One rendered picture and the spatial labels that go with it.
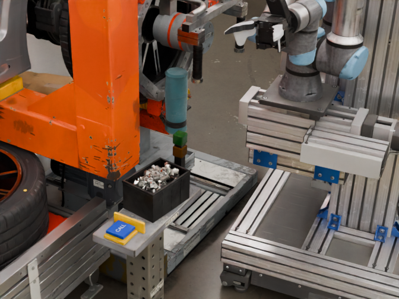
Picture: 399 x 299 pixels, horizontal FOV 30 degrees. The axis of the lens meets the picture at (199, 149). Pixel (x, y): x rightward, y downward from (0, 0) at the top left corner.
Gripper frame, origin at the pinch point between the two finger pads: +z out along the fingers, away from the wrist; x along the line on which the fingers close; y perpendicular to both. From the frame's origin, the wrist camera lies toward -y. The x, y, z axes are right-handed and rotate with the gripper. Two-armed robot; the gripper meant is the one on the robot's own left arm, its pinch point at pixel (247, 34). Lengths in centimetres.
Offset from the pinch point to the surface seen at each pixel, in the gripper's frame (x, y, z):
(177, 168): 50, 62, -23
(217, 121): 124, 108, -144
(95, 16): 61, 4, -7
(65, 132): 83, 47, -5
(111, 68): 59, 21, -7
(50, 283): 73, 92, 21
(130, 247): 44, 73, 10
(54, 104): 88, 38, -6
